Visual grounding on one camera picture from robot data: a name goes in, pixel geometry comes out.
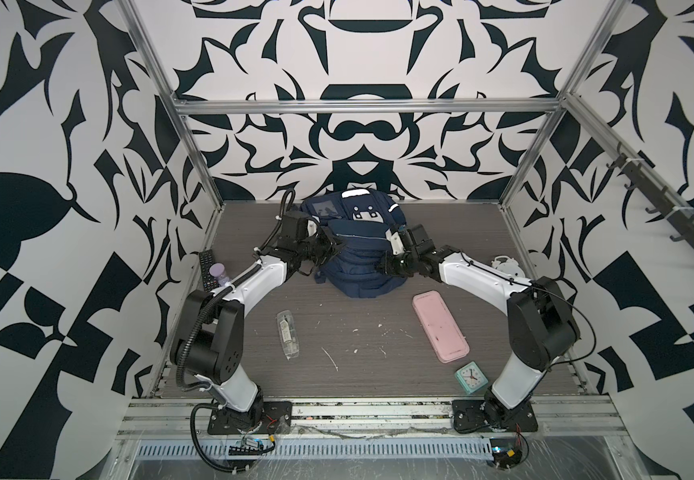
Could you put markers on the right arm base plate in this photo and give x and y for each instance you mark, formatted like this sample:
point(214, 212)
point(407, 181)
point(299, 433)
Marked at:
point(488, 415)

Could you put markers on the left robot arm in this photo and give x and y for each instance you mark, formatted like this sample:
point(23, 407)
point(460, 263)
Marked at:
point(208, 341)

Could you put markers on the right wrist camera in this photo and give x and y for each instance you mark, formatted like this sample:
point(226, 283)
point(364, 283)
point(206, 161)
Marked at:
point(395, 241)

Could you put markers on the pink pencil case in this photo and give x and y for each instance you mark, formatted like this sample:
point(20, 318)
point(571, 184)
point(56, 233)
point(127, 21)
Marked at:
point(440, 327)

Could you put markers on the wall hook rail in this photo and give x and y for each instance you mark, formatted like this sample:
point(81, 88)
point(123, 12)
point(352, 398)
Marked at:
point(664, 201)

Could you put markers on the small purple bottle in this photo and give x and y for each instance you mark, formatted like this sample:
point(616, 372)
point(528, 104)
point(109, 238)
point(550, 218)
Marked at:
point(219, 274)

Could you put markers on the clear plastic pen box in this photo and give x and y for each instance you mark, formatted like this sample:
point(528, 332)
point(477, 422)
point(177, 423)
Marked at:
point(287, 334)

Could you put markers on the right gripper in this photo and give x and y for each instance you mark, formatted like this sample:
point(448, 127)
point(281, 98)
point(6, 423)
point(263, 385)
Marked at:
point(385, 266)

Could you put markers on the navy blue student backpack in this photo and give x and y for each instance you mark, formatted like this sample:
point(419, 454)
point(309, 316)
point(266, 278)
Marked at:
point(359, 219)

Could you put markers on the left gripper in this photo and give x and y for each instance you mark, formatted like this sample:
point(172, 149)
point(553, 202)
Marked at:
point(330, 245)

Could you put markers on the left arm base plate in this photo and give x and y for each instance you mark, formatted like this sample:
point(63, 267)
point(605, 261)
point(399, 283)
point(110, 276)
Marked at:
point(226, 421)

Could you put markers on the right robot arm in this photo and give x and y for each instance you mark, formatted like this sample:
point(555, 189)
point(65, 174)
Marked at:
point(541, 325)

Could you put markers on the aluminium frame rail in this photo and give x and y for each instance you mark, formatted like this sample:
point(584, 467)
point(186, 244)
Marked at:
point(557, 415)

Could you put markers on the black remote control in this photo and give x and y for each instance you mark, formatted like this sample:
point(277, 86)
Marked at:
point(206, 261)

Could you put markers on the green square alarm clock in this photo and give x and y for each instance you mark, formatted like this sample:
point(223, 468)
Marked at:
point(471, 378)

